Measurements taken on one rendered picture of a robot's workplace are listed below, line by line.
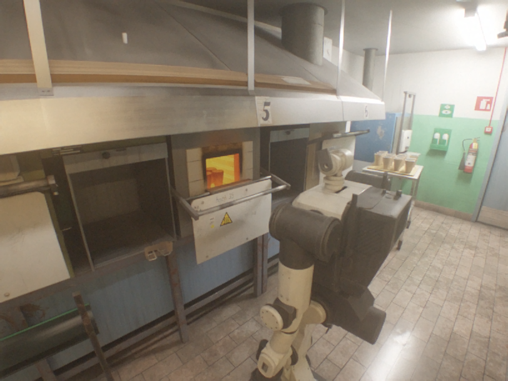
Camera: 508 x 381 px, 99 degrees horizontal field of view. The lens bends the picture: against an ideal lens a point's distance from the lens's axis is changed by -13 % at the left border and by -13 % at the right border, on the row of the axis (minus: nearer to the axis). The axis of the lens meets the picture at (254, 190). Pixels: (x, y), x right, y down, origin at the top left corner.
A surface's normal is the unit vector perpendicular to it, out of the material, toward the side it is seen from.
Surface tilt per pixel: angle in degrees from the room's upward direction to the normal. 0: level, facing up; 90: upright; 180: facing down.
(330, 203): 42
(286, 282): 90
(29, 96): 54
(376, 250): 90
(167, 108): 80
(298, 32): 90
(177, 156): 90
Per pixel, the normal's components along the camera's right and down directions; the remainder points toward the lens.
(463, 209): -0.74, 0.22
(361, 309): 0.52, -0.51
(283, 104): 0.66, 0.07
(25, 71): 0.37, -0.66
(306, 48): 0.05, 0.33
